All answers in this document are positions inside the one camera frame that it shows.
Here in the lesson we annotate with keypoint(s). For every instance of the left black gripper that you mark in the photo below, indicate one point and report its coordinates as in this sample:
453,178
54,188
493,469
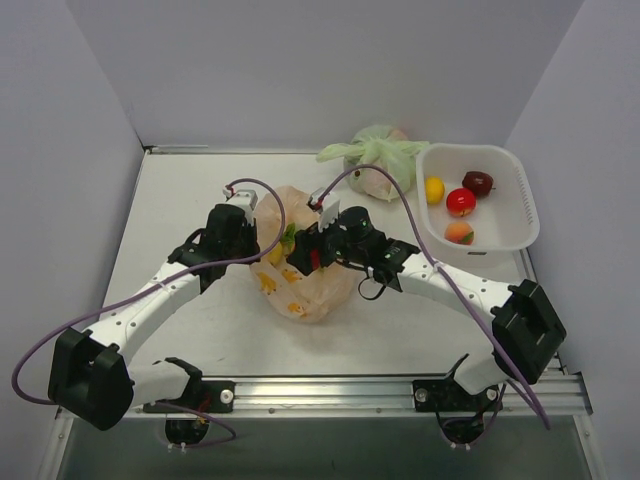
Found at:
245,232

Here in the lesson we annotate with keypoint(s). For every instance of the green plastic bag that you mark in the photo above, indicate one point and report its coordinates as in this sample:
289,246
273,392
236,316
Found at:
383,146

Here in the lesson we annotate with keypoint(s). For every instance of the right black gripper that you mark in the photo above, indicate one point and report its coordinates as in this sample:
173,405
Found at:
307,251

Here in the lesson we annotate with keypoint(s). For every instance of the peach fruit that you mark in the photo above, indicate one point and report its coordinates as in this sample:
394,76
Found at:
460,232

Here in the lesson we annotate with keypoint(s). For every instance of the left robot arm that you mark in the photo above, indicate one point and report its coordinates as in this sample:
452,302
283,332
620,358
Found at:
110,344

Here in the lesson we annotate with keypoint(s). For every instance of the yellow mango fruit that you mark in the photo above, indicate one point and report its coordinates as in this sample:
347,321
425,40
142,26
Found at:
275,255

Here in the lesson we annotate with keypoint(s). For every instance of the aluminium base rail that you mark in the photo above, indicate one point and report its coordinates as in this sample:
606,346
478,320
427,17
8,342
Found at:
320,395

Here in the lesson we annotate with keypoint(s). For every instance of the yellow lemon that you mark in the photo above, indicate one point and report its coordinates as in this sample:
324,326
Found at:
434,190

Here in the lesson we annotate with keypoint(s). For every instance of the white plastic basket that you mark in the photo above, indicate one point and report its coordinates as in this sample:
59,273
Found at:
476,205

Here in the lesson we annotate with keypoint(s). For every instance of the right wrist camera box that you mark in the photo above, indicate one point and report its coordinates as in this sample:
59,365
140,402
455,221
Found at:
327,205

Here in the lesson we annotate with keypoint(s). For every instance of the black mounting plate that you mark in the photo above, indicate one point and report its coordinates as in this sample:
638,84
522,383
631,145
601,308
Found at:
447,396
208,396

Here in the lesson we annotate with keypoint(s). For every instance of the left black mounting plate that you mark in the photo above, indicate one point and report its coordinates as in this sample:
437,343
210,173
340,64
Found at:
208,396

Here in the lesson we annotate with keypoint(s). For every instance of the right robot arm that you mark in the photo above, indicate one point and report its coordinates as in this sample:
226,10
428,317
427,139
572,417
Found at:
525,330

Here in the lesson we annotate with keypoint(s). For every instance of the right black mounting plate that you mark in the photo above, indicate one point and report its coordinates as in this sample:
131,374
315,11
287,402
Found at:
447,396

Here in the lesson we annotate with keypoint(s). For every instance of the dark red apple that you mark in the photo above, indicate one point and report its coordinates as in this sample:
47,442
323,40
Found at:
481,184

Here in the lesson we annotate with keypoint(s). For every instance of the orange plastic bag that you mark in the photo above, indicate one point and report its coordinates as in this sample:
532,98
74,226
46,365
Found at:
296,296

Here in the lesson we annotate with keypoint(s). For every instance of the bright red apple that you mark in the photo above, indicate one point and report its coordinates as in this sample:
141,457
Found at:
460,202

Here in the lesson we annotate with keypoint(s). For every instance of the green fruit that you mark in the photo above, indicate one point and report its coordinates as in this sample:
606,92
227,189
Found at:
288,237

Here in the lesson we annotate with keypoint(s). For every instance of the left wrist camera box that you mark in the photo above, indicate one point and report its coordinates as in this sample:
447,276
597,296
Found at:
245,199

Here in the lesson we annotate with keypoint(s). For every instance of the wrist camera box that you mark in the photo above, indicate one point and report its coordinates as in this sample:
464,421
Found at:
245,199
327,205

